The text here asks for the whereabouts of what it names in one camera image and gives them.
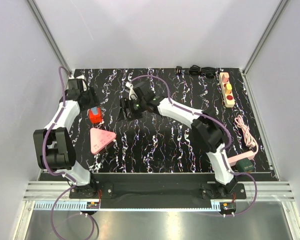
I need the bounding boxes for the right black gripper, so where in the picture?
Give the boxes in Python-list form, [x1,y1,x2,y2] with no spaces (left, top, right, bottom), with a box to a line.
[116,97,147,123]

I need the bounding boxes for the red cube socket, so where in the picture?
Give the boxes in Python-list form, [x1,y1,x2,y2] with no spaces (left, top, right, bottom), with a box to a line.
[88,109,103,124]

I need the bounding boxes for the pink triangular socket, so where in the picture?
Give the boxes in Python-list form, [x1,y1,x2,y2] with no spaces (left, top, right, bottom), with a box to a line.
[89,128,117,155]

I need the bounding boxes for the pink power strip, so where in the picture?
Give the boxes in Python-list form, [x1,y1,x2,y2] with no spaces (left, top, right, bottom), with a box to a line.
[227,150,256,167]

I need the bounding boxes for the dark green plug adapter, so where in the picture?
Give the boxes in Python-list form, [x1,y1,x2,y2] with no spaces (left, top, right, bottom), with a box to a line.
[235,159,255,173]

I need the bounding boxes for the light blue plug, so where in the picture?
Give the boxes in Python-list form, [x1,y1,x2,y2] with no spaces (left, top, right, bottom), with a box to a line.
[90,107,101,116]

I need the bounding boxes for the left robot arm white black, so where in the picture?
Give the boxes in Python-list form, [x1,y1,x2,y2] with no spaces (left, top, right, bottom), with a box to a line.
[33,75,99,198]

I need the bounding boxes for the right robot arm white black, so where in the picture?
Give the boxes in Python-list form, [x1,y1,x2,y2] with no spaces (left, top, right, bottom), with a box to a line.
[117,93,238,199]

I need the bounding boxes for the black plug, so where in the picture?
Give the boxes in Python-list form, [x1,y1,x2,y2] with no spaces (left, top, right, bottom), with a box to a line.
[175,66,183,75]

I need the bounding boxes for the wooden socket strip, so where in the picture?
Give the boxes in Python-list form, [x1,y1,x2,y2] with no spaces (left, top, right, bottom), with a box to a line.
[219,72,235,108]

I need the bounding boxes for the pink plug on wooden strip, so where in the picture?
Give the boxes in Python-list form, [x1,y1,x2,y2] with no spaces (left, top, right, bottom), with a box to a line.
[220,72,230,83]

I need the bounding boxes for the yellow plug on wooden strip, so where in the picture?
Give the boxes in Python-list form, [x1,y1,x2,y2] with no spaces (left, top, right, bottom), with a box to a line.
[224,83,232,92]

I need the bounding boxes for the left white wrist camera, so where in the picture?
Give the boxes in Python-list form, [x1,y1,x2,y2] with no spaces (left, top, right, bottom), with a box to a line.
[66,74,89,92]

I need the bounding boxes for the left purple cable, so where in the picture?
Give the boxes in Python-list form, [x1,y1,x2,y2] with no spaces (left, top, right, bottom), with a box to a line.
[41,66,100,240]

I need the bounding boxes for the purple cable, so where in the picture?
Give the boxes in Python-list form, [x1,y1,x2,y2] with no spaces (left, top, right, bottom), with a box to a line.
[41,66,100,240]
[129,74,258,216]

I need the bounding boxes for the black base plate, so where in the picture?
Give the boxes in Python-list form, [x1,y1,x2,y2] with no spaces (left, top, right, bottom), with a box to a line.
[38,171,277,210]

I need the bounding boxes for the black coiled cable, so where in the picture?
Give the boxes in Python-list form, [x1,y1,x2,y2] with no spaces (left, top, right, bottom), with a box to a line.
[188,65,217,79]

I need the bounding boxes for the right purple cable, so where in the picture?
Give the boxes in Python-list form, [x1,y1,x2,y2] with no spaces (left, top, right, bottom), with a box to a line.
[129,74,258,216]

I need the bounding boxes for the pink coiled cable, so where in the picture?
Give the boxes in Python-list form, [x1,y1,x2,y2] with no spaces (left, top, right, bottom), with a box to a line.
[233,114,260,154]

